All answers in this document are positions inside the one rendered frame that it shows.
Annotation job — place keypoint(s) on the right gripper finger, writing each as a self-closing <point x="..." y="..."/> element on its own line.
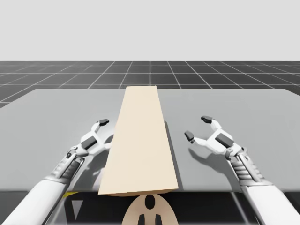
<point x="211" y="122"/>
<point x="195" y="139"/>

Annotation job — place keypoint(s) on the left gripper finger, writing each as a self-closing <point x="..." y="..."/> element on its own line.
<point x="108" y="143"/>
<point x="99" y="125"/>

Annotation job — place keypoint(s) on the tall board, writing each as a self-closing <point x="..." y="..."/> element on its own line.
<point x="140" y="140"/>

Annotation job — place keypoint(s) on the tan robot part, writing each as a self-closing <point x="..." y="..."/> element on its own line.
<point x="149" y="209"/>

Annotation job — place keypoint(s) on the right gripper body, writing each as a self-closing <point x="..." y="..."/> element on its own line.
<point x="220" y="142"/>

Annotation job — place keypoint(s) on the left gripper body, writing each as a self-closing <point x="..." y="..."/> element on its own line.
<point x="90" y="143"/>

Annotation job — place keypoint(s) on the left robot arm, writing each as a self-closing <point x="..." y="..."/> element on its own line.
<point x="37" y="194"/>

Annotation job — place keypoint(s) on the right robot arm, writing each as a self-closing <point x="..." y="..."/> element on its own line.
<point x="260" y="187"/>

